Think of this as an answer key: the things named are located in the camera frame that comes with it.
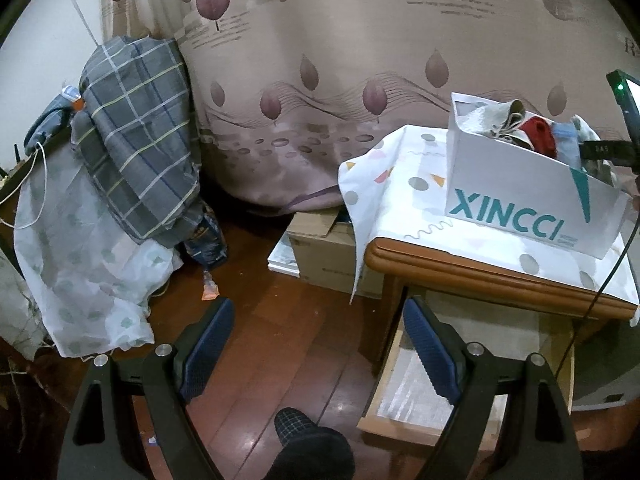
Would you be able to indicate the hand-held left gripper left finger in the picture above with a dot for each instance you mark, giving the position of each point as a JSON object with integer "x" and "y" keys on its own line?
{"x": 210, "y": 350}

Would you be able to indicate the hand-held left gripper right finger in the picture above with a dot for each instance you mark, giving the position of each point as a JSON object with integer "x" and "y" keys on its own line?
{"x": 430, "y": 355}

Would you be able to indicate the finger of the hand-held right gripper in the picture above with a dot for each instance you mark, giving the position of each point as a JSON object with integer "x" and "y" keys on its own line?
{"x": 607, "y": 151}

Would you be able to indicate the pale blue white underwear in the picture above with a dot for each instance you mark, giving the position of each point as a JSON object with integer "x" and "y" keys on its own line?
{"x": 585, "y": 127}

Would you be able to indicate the wooden drawer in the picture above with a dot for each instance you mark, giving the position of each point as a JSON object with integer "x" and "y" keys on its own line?
{"x": 415, "y": 390}

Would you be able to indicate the light blue underwear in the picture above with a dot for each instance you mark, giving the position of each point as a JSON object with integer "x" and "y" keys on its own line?
{"x": 565, "y": 140}

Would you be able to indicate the red underwear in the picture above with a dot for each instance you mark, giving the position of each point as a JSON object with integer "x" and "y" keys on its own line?
{"x": 540, "y": 132}

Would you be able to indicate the white shoe box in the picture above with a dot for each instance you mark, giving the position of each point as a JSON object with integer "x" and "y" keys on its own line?
{"x": 500, "y": 170}

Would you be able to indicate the white hexagon print underwear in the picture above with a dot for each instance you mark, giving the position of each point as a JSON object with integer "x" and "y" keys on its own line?
{"x": 492, "y": 117}

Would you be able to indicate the orange wrapper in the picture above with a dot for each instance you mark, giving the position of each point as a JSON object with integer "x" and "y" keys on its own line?
{"x": 209, "y": 287}

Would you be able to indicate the wooden nightstand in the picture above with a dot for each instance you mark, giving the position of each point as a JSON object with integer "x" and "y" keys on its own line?
{"x": 450, "y": 270}

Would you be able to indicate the blue snack bag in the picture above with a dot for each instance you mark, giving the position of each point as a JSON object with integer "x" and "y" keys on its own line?
{"x": 207, "y": 242}

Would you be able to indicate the white flat stack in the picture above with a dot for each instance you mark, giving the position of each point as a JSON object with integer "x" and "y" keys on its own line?
{"x": 282, "y": 260}

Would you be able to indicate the dark plaid slipper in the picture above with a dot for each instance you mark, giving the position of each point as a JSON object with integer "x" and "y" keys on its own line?
{"x": 310, "y": 445}

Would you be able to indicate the brown cardboard box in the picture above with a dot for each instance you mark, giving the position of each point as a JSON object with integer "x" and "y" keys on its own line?
{"x": 325, "y": 255}

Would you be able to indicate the white patterned cloth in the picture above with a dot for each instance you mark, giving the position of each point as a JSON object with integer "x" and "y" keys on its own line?
{"x": 400, "y": 200}

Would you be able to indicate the sheer white dotted cloth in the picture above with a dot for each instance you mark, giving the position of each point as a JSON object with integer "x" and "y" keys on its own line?
{"x": 75, "y": 260}

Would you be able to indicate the large grey box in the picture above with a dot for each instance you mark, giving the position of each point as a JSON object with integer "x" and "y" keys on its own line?
{"x": 605, "y": 370}

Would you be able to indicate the grey plaid cloth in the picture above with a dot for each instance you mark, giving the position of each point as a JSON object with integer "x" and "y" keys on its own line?
{"x": 135, "y": 135}

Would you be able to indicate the blue grey cloth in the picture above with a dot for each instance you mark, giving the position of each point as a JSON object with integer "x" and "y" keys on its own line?
{"x": 50, "y": 120}

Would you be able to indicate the beige leaf print curtain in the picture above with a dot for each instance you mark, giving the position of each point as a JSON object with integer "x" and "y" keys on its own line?
{"x": 350, "y": 35}

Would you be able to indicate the white blue handheld device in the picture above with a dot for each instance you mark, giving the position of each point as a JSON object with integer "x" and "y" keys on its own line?
{"x": 71, "y": 96}

